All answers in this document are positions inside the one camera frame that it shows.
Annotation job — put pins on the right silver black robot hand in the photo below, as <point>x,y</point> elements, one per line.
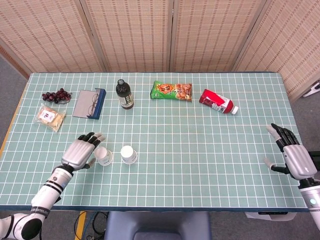
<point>300,160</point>

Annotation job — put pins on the red juice bottle white cap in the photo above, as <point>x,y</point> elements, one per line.
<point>215,100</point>

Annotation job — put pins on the clear wrapped pastry packet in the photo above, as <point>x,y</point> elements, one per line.
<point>50,117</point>

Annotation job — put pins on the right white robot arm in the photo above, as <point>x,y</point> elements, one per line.
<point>312,197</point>

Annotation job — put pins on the woven bamboo folding screen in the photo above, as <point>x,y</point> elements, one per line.
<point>135,32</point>

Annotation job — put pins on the dark sauce bottle black cap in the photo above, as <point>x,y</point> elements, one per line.
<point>124,93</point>

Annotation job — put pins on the blue grey padded chair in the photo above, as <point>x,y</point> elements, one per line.
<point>157,225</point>

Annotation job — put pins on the white screen foot bracket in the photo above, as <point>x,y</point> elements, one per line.
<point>312,90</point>

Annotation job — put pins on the blue grey glasses case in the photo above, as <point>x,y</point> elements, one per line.
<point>81,105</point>

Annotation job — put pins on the dark red grape bunch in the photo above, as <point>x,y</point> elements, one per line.
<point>56,96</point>

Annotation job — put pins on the white paper cup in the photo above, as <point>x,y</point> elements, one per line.
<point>103,155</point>
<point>128,153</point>

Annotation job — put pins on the green orange snack bag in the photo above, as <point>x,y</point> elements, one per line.
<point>170,91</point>

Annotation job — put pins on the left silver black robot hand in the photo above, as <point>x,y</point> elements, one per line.
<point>77,152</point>

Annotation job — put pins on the thin metal frame eyeglasses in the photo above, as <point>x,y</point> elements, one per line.
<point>93,103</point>

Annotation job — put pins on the green grid tablecloth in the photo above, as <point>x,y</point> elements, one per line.
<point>187,150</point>

